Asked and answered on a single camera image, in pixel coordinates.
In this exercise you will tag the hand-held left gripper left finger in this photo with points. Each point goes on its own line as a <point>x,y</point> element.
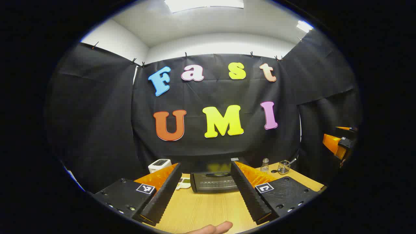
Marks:
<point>162,198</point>

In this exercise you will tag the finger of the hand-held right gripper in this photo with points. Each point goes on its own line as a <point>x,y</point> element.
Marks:
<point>331,143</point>

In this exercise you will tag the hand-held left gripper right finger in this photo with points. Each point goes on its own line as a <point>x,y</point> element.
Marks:
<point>248,195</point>

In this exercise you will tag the black electric oven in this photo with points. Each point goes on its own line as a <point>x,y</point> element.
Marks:
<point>211,185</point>

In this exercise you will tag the small white dish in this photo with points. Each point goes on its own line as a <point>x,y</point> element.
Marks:
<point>184,186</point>

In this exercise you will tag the clear bottle with yellow label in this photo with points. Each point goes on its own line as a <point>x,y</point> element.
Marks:
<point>265,166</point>

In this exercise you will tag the white toaster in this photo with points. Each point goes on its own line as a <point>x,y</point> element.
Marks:
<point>159,165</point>

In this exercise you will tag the clear glass jar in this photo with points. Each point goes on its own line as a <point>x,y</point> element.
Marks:
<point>283,168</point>

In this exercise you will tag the black backdrop cloth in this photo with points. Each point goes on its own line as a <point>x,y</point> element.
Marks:
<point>104,123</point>

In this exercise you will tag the ceiling light panel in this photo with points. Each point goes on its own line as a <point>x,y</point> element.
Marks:
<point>304,26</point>

